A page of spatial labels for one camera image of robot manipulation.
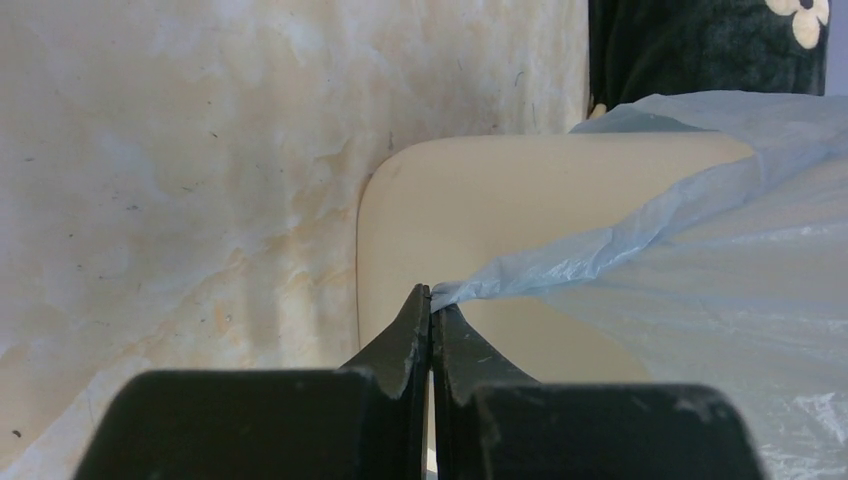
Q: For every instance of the black floral blanket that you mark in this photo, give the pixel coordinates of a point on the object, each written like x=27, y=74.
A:
x=638, y=48

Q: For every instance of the light blue trash bag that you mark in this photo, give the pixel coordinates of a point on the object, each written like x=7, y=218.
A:
x=734, y=276

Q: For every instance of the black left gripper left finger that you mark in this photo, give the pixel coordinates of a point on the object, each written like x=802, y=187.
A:
x=366, y=419

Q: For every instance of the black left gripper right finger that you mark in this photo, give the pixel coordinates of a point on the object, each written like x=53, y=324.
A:
x=494, y=421

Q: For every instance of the beige plastic trash bin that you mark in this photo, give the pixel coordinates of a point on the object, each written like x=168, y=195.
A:
x=439, y=211

